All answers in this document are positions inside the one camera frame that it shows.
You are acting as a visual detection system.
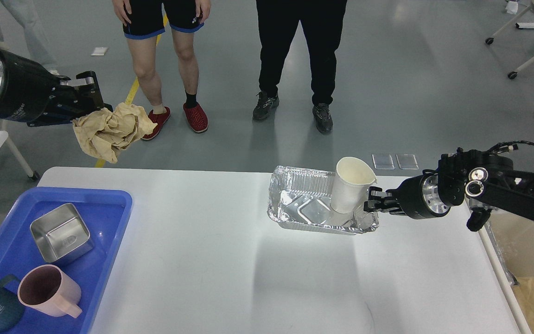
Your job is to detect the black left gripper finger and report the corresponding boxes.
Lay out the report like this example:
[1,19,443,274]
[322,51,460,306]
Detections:
[28,114,79,128]
[58,71,106,114]

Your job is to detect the pink mug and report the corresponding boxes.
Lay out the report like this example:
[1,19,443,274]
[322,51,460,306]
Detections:
[17,264,83,318]

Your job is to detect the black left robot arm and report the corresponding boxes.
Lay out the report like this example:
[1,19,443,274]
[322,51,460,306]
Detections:
[0,49,110,127]

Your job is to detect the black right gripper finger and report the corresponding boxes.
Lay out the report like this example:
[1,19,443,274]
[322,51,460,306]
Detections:
[363,200,402,214]
[368,186,400,201]

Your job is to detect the aluminium foil tray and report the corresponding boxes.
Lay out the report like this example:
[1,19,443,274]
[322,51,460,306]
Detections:
[267,166,379,235]

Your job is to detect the person in grey trousers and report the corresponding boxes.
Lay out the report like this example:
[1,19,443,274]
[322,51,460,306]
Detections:
[1,0,59,75]

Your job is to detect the beige plastic bin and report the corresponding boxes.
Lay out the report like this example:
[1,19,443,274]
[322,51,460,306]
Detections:
[459,178,534,334]

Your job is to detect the white paper cup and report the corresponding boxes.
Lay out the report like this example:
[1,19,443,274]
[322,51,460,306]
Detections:
[330,156,377,214]

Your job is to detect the brown paper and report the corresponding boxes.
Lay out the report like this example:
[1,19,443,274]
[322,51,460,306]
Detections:
[71,103,157,164]

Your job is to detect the white paper scrap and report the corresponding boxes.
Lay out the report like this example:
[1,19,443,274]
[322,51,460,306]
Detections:
[91,47,108,57]

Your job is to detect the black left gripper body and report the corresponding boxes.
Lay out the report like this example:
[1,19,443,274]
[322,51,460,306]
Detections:
[0,50,60,125]

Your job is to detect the person in black trousers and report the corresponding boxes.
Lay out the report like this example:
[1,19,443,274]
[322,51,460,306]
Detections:
[253,0,347,135]

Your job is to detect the stainless steel rectangular tray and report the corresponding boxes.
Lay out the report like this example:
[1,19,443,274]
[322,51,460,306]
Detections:
[30,203,95,266]

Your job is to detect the person in black shorts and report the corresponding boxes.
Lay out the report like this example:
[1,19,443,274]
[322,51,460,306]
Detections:
[111,0,212,141]

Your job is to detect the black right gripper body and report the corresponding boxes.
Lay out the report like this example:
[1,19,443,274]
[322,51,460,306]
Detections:
[394,174,451,219]

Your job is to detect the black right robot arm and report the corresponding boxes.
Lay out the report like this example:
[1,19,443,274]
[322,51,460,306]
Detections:
[363,140,534,231]

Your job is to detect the white chair base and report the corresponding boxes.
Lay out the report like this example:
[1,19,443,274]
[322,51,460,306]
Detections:
[483,0,534,81]

